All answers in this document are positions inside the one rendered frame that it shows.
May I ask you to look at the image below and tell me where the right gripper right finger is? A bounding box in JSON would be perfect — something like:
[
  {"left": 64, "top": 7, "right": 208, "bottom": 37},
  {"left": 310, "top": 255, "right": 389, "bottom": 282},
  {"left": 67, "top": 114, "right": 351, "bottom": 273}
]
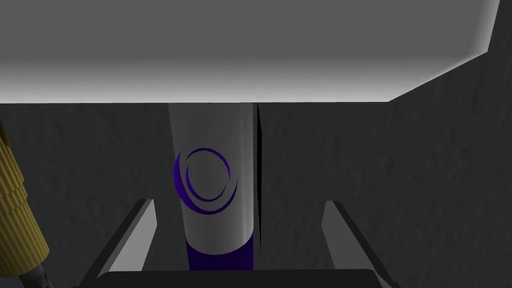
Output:
[{"left": 321, "top": 200, "right": 395, "bottom": 287}]

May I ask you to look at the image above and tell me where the grey cylinder with purple rings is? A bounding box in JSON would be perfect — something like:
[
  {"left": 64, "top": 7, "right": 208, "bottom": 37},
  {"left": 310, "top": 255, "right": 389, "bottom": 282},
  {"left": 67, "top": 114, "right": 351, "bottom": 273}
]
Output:
[{"left": 167, "top": 102, "right": 255, "bottom": 272}]

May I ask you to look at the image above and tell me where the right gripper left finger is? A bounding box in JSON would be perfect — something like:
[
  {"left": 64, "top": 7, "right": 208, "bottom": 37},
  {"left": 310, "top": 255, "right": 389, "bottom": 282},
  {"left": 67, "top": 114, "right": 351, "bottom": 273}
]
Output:
[{"left": 84, "top": 198, "right": 157, "bottom": 281}]

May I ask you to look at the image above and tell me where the yellow ribbed lampshade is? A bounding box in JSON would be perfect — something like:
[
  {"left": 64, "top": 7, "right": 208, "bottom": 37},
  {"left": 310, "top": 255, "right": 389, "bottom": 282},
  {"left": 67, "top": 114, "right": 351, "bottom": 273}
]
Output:
[{"left": 0, "top": 119, "right": 51, "bottom": 288}]

